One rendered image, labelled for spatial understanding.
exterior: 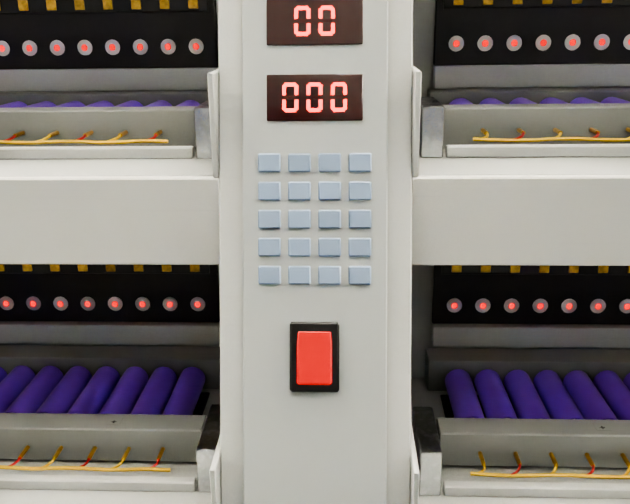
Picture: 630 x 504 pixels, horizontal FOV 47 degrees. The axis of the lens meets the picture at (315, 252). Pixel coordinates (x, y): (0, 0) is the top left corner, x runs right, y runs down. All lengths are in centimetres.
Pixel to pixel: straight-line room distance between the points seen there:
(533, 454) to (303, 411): 16
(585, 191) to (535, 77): 20
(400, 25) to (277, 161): 9
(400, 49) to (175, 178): 13
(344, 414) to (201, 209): 12
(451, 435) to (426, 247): 13
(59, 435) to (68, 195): 16
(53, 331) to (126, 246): 21
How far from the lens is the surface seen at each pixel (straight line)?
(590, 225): 38
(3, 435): 48
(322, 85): 35
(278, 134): 35
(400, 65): 36
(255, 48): 36
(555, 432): 45
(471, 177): 36
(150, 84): 56
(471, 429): 44
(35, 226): 39
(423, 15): 58
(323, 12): 36
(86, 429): 46
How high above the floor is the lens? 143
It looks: 2 degrees down
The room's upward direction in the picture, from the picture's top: straight up
